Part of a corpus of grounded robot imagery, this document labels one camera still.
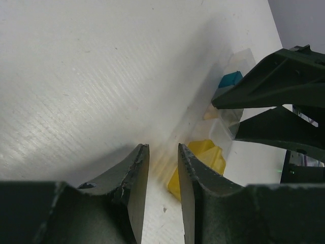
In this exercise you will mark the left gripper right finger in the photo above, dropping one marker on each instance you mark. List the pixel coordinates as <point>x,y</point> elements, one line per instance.
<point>217,210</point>

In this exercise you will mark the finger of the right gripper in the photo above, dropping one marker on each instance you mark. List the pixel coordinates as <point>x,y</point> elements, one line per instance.
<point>283,77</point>
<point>281,128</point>

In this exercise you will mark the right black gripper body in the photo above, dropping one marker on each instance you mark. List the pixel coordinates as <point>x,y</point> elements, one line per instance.
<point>299,168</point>

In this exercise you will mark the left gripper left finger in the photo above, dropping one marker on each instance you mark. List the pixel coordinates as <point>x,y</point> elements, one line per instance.
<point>107,209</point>

